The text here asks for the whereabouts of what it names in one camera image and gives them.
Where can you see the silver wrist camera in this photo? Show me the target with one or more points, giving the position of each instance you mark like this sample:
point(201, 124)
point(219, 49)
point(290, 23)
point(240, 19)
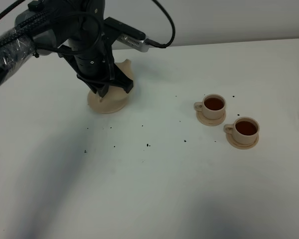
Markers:
point(131, 42)

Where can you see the beige teacup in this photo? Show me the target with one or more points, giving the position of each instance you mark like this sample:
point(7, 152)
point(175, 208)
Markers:
point(212, 106)
point(244, 130)

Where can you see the beige front cup saucer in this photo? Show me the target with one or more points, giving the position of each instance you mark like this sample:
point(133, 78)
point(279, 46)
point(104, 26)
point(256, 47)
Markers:
point(237, 145)

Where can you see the beige cup saucer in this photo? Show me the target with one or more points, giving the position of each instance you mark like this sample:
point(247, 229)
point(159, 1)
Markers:
point(208, 122)
point(237, 145)

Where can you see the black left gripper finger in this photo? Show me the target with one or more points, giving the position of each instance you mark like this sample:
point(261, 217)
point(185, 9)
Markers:
point(124, 77)
point(97, 84)

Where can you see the beige rear teacup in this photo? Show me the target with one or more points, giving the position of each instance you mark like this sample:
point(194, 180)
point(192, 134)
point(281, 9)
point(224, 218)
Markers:
point(212, 106)

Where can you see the black camera mounting bracket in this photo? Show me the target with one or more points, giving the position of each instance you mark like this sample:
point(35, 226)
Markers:
point(119, 27)

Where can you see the beige teapot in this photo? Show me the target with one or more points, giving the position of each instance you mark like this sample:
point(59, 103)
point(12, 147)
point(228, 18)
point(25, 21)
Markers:
point(118, 93)

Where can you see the beige teapot saucer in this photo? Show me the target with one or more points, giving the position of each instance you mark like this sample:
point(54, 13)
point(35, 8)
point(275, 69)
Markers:
point(106, 105)

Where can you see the beige rear cup saucer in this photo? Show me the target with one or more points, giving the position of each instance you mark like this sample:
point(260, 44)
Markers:
point(208, 122)

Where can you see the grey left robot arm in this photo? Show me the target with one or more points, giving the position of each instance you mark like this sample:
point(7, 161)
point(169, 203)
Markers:
point(44, 27)

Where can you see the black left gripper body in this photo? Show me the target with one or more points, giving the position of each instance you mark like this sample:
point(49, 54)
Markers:
point(88, 57)

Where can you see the beige front teacup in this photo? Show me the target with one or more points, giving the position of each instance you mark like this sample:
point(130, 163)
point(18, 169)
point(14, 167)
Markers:
point(244, 130)

